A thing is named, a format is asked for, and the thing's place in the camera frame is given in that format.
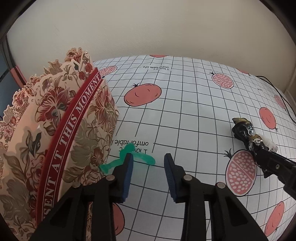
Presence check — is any pink foam board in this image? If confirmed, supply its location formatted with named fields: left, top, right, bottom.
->
left=10, top=65, right=27, bottom=87

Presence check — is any black gold action figure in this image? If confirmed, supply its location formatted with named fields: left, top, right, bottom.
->
left=232, top=118, right=278, bottom=157

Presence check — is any green plastic toy figure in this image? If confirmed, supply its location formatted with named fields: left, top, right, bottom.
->
left=99, top=143, right=156, bottom=175

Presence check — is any pomegranate grid tablecloth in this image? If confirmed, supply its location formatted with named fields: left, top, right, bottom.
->
left=94, top=55, right=295, bottom=240

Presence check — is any pink floral gift box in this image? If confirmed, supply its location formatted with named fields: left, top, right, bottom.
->
left=1, top=48, right=119, bottom=240

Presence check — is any black cable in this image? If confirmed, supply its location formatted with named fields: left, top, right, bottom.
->
left=255, top=75, right=296, bottom=125

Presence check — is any dark grey refrigerator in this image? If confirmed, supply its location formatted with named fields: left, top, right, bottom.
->
left=1, top=43, right=19, bottom=111

